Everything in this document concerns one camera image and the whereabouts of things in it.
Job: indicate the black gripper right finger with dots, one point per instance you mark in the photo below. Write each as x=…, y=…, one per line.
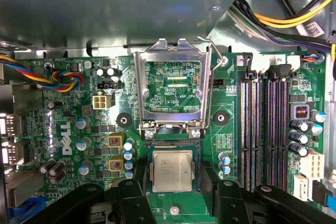
x=228, y=203

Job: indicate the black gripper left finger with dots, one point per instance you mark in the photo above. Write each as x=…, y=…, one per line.
x=131, y=203

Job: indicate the silver CPU green edge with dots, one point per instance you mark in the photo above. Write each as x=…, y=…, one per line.
x=172, y=171

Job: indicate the metal socket cover frame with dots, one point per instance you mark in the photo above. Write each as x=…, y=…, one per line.
x=173, y=54

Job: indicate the CPU socket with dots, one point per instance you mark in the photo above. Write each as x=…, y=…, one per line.
x=172, y=143

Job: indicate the green motherboard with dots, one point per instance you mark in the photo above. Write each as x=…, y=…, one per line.
x=183, y=205

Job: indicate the black RAM slot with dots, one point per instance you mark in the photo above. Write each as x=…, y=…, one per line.
x=284, y=129
x=244, y=129
x=256, y=129
x=273, y=129

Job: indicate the large white power connector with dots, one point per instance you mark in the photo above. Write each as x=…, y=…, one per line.
x=313, y=165

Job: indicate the white four-pin power connector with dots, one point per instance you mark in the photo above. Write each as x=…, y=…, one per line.
x=99, y=102

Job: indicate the black open PC case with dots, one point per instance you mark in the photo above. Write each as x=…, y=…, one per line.
x=330, y=103

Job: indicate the grey power supply unit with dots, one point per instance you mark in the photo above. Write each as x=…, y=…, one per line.
x=105, y=6

